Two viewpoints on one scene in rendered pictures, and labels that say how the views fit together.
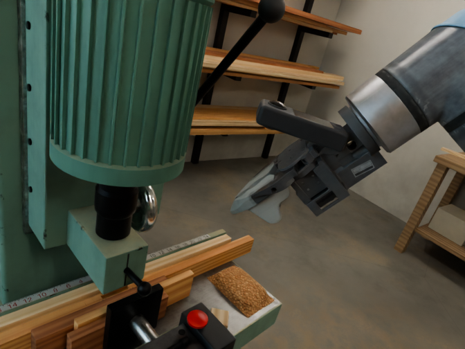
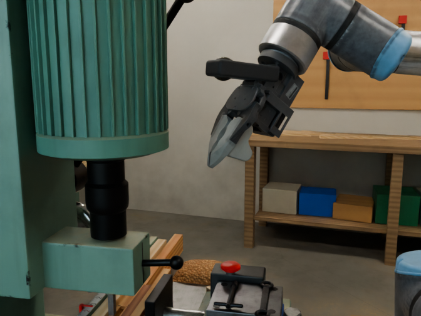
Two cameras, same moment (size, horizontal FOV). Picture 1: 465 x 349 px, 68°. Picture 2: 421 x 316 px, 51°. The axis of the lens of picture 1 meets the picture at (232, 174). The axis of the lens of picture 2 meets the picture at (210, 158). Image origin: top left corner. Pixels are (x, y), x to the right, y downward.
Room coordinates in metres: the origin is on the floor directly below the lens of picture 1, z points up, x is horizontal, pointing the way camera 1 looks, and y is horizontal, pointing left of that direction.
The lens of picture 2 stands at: (-0.16, 0.32, 1.29)
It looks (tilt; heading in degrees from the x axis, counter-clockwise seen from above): 10 degrees down; 331
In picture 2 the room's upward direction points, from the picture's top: straight up
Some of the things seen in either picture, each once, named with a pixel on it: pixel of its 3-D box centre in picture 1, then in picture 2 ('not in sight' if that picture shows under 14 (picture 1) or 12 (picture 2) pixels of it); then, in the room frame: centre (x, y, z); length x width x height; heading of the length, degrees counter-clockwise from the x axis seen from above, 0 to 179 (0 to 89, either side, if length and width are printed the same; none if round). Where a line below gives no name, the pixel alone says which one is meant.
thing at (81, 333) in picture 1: (121, 324); not in sight; (0.40, 0.12, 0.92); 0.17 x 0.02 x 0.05; 140
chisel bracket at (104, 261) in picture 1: (106, 247); (98, 263); (0.45, 0.17, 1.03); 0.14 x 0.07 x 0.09; 50
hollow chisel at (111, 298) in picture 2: not in sight; (111, 298); (0.43, 0.16, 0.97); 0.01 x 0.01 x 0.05; 50
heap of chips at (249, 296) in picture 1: (241, 284); (205, 268); (0.57, -0.08, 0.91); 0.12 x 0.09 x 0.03; 50
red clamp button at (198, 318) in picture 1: (197, 318); (230, 266); (0.36, 0.00, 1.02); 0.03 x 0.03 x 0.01
